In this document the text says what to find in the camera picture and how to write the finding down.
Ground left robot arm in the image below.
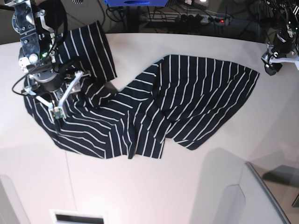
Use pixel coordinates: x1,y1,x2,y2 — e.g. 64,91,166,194
261,0,299,76

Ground white slotted tray front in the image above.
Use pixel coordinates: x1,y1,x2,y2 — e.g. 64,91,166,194
50,209,109,224

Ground white panel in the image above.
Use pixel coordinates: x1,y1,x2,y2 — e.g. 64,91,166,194
189,148,290,224
0,175,30,224

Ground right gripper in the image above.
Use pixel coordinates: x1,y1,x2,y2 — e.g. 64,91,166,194
29,70,81,98

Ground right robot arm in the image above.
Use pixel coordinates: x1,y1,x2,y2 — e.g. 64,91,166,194
5,0,80,98

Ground white panel left front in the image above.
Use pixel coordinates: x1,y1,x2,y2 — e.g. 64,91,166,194
0,175,30,224

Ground white power strip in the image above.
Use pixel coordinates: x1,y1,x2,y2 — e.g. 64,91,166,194
146,12,233,25

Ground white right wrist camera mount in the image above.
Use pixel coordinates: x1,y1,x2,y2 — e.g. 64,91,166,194
22,70,91,122

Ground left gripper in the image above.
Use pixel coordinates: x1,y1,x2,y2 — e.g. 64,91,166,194
261,52,282,75

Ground white panel right front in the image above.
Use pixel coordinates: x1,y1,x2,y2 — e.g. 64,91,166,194
189,148,290,224

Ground black round stool seat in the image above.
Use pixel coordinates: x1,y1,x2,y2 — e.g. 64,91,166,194
38,0,68,33

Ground blue box under table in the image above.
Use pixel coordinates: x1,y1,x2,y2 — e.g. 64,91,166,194
104,0,168,7

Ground navy white striped t-shirt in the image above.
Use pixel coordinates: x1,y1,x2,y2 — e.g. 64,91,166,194
24,22,259,159

